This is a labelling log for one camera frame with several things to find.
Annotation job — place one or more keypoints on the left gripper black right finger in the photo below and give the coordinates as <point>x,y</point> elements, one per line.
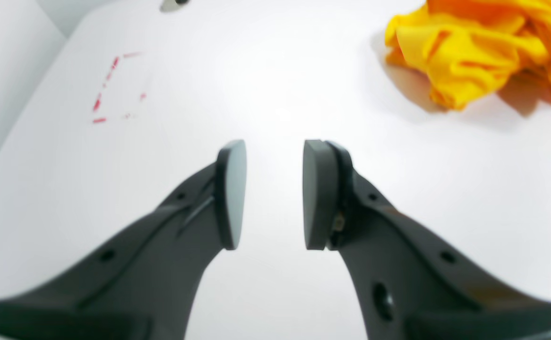
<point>410,283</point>

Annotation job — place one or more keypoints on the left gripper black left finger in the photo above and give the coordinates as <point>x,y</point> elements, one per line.
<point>141,283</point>

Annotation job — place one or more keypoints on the red tape rectangle marking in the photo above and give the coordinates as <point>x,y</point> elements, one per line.
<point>124,91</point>

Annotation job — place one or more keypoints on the orange t-shirt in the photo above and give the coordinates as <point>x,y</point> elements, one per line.
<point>471,48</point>

